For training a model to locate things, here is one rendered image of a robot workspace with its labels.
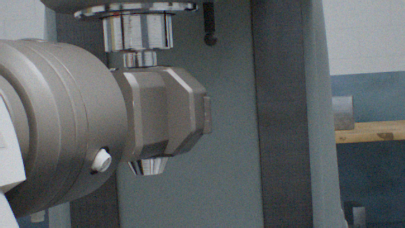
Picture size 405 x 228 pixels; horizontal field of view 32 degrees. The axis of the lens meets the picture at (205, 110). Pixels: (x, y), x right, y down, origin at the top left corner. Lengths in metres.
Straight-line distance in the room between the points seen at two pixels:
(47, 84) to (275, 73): 0.56
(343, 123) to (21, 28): 2.22
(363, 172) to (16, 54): 4.52
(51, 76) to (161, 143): 0.11
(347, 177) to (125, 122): 4.43
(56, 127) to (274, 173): 0.57
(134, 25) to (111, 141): 0.13
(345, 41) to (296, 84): 3.89
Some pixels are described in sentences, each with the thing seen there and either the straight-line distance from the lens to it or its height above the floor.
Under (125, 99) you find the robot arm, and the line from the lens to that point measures 0.39.
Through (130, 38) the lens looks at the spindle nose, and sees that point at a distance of 0.47.
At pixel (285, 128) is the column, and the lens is 0.86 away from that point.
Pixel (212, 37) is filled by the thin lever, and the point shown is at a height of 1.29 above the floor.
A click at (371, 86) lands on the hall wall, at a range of 4.76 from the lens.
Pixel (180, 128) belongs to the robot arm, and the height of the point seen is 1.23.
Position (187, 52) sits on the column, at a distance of 0.86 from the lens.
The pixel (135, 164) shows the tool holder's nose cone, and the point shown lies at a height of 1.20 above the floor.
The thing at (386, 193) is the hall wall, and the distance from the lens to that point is 4.85.
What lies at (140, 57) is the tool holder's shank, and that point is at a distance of 0.48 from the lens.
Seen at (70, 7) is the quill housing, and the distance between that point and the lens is 0.48.
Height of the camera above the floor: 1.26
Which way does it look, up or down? 3 degrees down
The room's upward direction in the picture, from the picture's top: 4 degrees counter-clockwise
